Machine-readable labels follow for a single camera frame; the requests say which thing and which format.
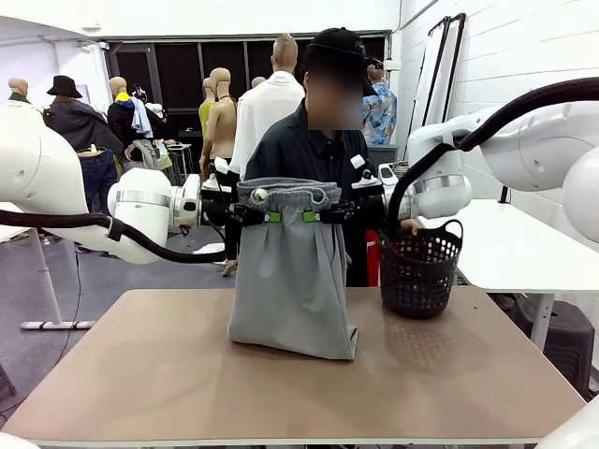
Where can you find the white table with T-leg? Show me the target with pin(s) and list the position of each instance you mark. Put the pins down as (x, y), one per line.
(47, 280)

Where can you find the black perforated plastic basket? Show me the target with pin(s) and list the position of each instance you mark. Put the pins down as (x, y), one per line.
(416, 280)

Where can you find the mannequin in dark jacket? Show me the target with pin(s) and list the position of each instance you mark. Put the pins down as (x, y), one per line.
(79, 126)

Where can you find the mannequin in yellow-green top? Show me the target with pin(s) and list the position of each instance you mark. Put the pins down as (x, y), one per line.
(206, 117)

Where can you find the black glass window wall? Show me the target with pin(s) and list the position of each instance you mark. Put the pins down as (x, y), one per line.
(178, 70)

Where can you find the black cap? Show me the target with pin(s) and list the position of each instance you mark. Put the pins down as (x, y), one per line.
(334, 42)

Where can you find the man in blue floral shirt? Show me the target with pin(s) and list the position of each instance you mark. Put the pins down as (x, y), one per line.
(381, 117)

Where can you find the mannequin torso in blue jeans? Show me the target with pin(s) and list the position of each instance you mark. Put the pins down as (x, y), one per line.
(98, 178)

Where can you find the mannequin in cream jacket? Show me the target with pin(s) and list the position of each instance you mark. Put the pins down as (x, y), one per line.
(19, 91)

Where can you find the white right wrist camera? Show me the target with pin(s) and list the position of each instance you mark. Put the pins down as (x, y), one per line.
(367, 180)

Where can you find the grey training pants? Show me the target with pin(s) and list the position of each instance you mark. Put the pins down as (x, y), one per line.
(290, 290)

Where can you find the black plastic stool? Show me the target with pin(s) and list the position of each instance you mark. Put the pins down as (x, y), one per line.
(568, 341)

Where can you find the black framed white panel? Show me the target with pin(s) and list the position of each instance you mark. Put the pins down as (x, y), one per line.
(451, 70)
(428, 84)

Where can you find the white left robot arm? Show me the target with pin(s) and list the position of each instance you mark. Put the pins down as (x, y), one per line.
(140, 206)

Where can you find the black bucket hat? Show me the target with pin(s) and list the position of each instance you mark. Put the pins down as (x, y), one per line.
(64, 86)

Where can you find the white paper sheet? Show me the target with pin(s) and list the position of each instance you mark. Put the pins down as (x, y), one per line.
(208, 249)

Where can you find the mannequin in white shirt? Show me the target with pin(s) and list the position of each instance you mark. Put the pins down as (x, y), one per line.
(267, 112)

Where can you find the person's left hand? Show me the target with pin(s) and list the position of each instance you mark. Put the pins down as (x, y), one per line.
(413, 226)

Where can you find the small white background table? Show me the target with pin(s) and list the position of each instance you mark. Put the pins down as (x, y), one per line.
(180, 149)

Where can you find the red bag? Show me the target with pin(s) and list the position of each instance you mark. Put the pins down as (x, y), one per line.
(373, 257)

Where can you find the large white side table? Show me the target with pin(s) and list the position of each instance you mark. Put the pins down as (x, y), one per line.
(515, 252)

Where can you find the mannequin with yellow scarf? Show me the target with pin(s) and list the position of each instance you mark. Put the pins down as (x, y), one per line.
(122, 117)

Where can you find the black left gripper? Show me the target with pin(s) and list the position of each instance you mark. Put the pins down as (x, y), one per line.
(217, 211)

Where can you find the small bare mannequin head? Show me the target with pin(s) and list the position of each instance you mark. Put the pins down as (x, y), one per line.
(258, 83)

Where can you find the person in black shirt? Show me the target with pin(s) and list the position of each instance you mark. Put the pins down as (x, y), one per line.
(299, 154)

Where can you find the black tripod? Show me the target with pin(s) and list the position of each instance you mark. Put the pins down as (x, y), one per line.
(504, 194)

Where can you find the bare mannequin in black trousers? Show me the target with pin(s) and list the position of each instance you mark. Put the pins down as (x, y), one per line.
(222, 126)

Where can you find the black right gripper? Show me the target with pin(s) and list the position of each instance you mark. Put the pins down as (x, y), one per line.
(372, 210)

